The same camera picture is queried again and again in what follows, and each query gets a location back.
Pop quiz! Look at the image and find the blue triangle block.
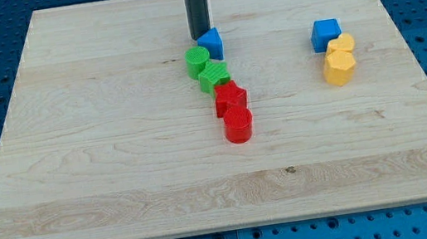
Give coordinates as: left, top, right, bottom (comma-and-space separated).
197, 27, 224, 61

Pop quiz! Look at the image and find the red cylinder block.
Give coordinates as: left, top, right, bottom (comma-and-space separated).
222, 106, 253, 144

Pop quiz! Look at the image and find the red star block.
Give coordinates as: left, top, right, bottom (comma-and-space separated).
213, 80, 248, 118

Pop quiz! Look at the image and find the green star block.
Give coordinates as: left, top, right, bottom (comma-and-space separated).
198, 61, 231, 98

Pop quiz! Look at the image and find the green cylinder block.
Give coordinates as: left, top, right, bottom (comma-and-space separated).
184, 46, 210, 80

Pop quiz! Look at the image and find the light wooden board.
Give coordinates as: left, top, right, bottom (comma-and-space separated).
0, 0, 427, 239

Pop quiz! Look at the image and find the yellow hexagon block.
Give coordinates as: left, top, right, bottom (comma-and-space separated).
323, 51, 357, 86

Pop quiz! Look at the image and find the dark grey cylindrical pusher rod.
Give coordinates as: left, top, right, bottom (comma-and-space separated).
184, 0, 211, 40

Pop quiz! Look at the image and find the blue cube block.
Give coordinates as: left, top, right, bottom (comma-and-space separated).
310, 18, 342, 53

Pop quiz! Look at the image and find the yellow heart block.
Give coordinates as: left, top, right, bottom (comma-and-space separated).
326, 32, 356, 55

